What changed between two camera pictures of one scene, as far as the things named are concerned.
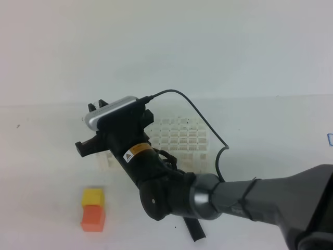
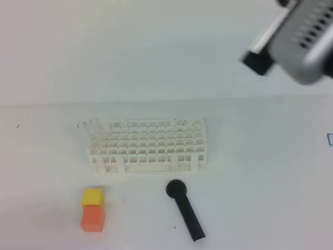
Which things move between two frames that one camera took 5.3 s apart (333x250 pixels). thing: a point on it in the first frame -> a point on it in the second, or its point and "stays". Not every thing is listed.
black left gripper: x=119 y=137 -> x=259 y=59
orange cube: x=93 y=218 stays
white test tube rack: x=187 y=137 stays
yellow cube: x=94 y=197 stays
